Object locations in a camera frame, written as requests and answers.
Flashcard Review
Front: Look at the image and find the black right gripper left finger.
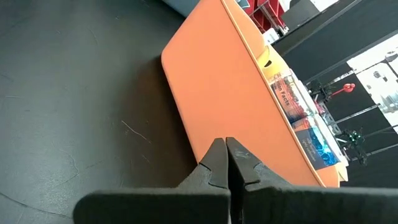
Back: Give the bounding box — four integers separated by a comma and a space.
73, 138, 231, 224

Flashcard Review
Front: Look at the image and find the black partition panel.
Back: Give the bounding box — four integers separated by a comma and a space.
272, 0, 398, 83

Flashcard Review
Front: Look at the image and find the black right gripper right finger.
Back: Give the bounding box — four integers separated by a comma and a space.
226, 136, 398, 224

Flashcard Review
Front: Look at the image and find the orange plastic bin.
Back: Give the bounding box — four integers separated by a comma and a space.
160, 0, 349, 189

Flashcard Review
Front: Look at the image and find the metal wire shelf rack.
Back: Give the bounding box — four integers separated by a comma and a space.
238, 0, 290, 34

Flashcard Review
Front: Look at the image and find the black device with green light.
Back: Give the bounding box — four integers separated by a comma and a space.
341, 128, 369, 166

